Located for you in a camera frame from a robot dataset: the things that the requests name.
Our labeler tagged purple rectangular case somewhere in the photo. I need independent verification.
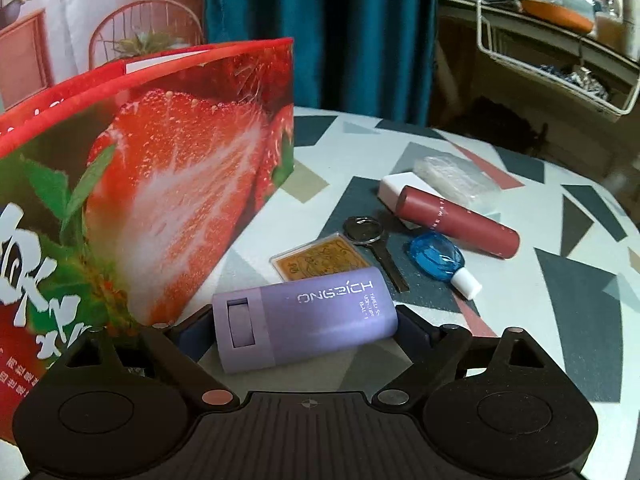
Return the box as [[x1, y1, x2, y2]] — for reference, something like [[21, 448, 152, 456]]
[[212, 266, 398, 374]]

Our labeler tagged blue curtain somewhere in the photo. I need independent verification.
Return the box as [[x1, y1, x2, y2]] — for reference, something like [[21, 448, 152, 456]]
[[204, 0, 437, 126]]

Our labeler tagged white wire under-desk basket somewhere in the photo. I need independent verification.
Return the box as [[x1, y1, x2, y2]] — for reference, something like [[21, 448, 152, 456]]
[[474, 0, 640, 118]]

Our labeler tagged dark red cylinder tube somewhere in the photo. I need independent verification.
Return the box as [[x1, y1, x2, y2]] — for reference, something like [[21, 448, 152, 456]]
[[395, 185, 521, 259]]

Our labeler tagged cluttered vanity desk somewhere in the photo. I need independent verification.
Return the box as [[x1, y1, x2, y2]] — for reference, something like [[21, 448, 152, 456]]
[[438, 0, 639, 122]]

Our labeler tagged white eraser block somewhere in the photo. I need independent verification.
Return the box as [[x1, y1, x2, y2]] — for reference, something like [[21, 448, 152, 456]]
[[378, 171, 442, 212]]

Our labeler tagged orange bowl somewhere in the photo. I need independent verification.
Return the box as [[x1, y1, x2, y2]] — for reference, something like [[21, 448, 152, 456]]
[[520, 0, 594, 35]]

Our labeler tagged red strawberry cardboard box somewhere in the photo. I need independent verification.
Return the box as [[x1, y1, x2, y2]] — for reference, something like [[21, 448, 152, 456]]
[[1, 38, 294, 442]]

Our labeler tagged amber card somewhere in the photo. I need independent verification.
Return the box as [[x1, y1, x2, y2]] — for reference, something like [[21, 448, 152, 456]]
[[270, 233, 370, 281]]

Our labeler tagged patterned geometric tablecloth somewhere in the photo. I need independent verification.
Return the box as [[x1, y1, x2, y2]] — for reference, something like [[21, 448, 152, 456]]
[[192, 108, 639, 405]]

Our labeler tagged clear plastic packet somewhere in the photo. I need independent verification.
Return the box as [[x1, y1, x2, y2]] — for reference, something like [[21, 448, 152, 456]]
[[413, 153, 501, 214]]

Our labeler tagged pink printed backdrop tapestry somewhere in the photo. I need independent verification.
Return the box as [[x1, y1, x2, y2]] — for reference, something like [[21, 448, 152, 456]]
[[1, 0, 205, 110]]

